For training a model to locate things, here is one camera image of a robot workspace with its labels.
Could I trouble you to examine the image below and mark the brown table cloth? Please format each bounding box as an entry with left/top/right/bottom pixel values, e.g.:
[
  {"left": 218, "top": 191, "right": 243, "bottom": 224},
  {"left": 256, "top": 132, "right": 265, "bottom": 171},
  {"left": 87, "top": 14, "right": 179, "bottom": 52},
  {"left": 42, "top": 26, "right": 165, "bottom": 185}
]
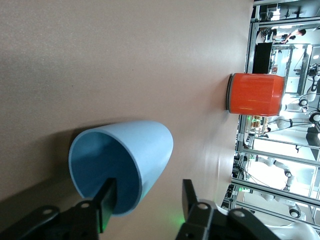
[{"left": 0, "top": 0, "right": 256, "bottom": 240}]

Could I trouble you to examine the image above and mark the background person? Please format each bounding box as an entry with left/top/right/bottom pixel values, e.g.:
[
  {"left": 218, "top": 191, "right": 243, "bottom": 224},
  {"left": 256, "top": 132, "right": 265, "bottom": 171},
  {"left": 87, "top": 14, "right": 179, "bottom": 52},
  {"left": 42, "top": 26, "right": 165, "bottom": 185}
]
[{"left": 283, "top": 28, "right": 307, "bottom": 44}]

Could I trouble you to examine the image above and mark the light blue plastic cup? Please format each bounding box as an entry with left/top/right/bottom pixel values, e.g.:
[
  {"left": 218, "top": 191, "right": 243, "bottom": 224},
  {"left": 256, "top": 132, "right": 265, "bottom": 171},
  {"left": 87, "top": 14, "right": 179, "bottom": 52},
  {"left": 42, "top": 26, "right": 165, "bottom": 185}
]
[{"left": 68, "top": 120, "right": 174, "bottom": 217}]

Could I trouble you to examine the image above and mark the black monitor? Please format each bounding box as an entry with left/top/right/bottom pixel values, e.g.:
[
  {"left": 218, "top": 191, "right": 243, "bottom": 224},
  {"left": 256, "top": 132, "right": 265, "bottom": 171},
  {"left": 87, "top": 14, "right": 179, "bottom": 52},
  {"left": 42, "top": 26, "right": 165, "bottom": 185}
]
[{"left": 252, "top": 42, "right": 274, "bottom": 75}]

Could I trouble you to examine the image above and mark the aluminium frame cage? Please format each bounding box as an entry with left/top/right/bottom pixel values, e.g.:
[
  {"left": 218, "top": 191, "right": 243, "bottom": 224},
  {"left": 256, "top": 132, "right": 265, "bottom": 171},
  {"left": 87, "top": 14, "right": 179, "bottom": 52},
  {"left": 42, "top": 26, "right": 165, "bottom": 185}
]
[{"left": 224, "top": 0, "right": 320, "bottom": 226}]

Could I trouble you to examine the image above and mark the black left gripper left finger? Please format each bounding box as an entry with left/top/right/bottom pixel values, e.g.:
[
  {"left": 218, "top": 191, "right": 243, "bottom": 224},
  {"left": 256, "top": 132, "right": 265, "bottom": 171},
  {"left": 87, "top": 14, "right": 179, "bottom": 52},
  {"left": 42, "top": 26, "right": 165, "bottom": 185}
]
[{"left": 0, "top": 177, "right": 118, "bottom": 240}]

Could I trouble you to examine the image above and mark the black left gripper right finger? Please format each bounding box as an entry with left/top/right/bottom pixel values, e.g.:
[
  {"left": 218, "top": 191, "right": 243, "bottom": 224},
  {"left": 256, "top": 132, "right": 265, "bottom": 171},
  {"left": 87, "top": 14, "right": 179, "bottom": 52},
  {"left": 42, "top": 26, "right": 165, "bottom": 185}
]
[{"left": 174, "top": 179, "right": 281, "bottom": 240}]

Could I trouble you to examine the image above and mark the orange can with grey lid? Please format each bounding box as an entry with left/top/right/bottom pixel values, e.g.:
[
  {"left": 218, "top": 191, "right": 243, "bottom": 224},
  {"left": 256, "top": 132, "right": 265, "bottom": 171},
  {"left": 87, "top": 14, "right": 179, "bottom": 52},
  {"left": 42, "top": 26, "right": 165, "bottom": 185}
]
[{"left": 226, "top": 72, "right": 287, "bottom": 117}]

